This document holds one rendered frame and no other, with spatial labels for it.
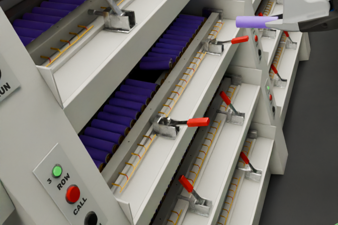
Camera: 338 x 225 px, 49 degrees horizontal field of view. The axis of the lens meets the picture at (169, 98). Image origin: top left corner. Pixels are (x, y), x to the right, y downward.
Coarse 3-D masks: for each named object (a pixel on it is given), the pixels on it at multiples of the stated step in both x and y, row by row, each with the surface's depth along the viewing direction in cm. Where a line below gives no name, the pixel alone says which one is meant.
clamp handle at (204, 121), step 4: (168, 120) 59; (188, 120) 59; (192, 120) 58; (196, 120) 58; (200, 120) 57; (204, 120) 57; (208, 120) 57; (168, 124) 60; (172, 124) 60; (176, 124) 59; (180, 124) 59; (184, 124) 59; (188, 124) 58; (192, 124) 58; (196, 124) 57; (200, 124) 57; (204, 124) 57; (208, 124) 57
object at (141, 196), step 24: (192, 0) 93; (216, 0) 91; (192, 72) 75; (216, 72) 75; (192, 96) 69; (168, 144) 60; (144, 168) 56; (168, 168) 57; (144, 192) 52; (144, 216) 51
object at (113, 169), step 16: (208, 32) 84; (192, 48) 78; (176, 64) 73; (176, 80) 70; (160, 96) 66; (144, 112) 62; (160, 112) 64; (144, 128) 60; (128, 144) 57; (112, 160) 54; (128, 160) 56; (112, 176) 52
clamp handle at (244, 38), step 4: (244, 36) 76; (216, 40) 78; (228, 40) 78; (232, 40) 77; (236, 40) 76; (240, 40) 76; (244, 40) 76; (216, 44) 79; (220, 44) 79; (224, 44) 78
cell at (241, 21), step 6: (240, 18) 58; (246, 18) 58; (252, 18) 57; (258, 18) 57; (264, 18) 57; (270, 18) 56; (276, 18) 56; (240, 24) 58; (246, 24) 58; (252, 24) 57; (258, 24) 57; (264, 24) 57
